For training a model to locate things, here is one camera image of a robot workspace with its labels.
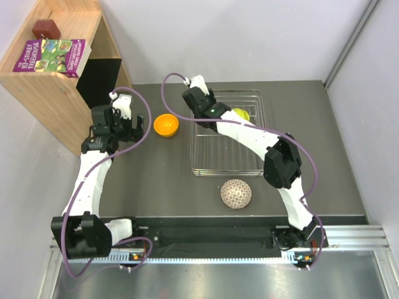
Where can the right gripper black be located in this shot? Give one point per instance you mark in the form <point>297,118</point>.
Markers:
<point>211,97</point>

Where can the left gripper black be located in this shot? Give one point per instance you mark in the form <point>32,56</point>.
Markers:
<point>133,135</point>

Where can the lime green bowl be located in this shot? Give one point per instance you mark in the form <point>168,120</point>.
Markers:
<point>242,113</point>

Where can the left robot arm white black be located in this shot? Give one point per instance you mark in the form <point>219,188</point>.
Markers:
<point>79,231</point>

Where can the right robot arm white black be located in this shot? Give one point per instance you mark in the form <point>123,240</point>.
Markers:
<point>282,162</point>

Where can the orange yellow bowl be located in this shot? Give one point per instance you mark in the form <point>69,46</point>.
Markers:
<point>166,125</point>

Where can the wooden shelf unit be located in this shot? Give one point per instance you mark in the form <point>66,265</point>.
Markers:
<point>54,98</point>

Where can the purple treehouse book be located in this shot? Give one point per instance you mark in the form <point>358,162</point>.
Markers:
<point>67,57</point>

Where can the patterned beige upturned bowl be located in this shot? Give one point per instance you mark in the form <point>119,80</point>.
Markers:
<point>236,194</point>

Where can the dark red block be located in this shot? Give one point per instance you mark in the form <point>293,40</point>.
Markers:
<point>46,29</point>

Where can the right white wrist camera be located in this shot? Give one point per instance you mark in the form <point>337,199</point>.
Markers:
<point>196,81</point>

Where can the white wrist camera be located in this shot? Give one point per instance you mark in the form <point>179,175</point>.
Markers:
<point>196,81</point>
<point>122,102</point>

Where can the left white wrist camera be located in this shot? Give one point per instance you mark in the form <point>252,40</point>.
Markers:
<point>122,102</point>

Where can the metal wire dish rack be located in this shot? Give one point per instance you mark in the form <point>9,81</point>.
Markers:
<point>215,155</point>

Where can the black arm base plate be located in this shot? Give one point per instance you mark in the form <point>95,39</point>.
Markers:
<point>220,237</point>

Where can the aluminium rail frame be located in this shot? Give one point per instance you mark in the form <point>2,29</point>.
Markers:
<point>357,263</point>

